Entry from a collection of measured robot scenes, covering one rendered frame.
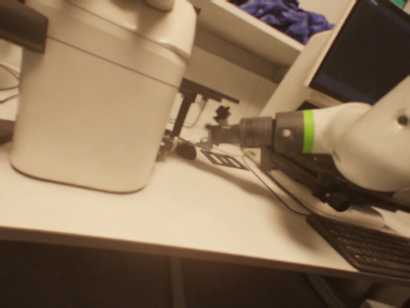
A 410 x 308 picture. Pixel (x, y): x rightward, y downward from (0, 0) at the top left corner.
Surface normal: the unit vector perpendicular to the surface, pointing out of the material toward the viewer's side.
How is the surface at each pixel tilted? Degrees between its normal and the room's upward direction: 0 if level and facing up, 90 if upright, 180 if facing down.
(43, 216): 0
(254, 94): 90
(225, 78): 90
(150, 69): 90
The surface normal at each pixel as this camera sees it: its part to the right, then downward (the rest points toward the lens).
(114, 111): 0.19, 0.37
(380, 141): -0.72, -0.19
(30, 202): 0.36, -0.90
